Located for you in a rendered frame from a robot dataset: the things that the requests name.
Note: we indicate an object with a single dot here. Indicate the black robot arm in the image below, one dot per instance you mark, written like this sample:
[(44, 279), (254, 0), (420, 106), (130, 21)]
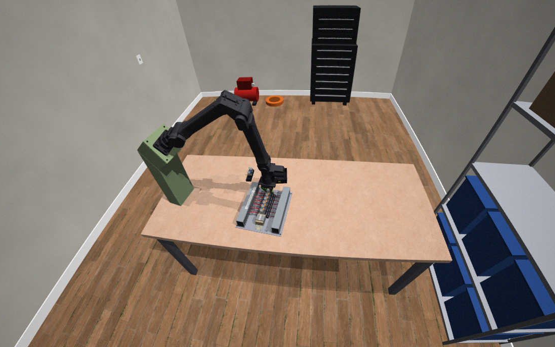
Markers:
[(240, 110)]

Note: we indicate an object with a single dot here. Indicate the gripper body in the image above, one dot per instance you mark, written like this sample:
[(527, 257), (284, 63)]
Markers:
[(267, 182)]

